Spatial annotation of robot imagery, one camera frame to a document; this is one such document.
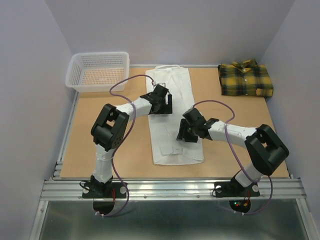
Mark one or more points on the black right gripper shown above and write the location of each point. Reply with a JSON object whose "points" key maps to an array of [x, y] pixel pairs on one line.
{"points": [[182, 131]]}

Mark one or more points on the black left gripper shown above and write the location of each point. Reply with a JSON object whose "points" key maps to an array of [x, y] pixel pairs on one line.
{"points": [[167, 108]]}

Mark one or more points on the white long sleeve shirt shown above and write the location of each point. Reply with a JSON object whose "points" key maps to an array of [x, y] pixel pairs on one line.
{"points": [[164, 128]]}

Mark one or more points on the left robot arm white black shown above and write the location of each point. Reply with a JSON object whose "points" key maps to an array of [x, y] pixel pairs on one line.
{"points": [[108, 133]]}

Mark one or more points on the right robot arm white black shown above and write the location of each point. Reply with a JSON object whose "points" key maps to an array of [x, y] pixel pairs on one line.
{"points": [[266, 150]]}

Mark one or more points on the yellow plaid folded shirt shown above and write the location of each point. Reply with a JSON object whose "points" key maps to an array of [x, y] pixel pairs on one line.
{"points": [[247, 78]]}

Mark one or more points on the white perforated plastic basket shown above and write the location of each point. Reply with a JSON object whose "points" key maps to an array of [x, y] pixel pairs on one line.
{"points": [[97, 71]]}

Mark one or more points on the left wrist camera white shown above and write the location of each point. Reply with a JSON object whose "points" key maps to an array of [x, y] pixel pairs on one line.
{"points": [[163, 84]]}

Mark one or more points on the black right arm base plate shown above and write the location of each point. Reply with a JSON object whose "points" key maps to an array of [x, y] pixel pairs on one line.
{"points": [[232, 189]]}

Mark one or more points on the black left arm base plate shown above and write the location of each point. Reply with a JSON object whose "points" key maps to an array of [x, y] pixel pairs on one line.
{"points": [[114, 190]]}

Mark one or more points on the aluminium mounting rail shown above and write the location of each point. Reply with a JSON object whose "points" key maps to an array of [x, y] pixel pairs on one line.
{"points": [[166, 189]]}

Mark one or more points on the metal table frame edge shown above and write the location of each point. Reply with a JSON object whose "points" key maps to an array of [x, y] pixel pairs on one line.
{"points": [[43, 204]]}

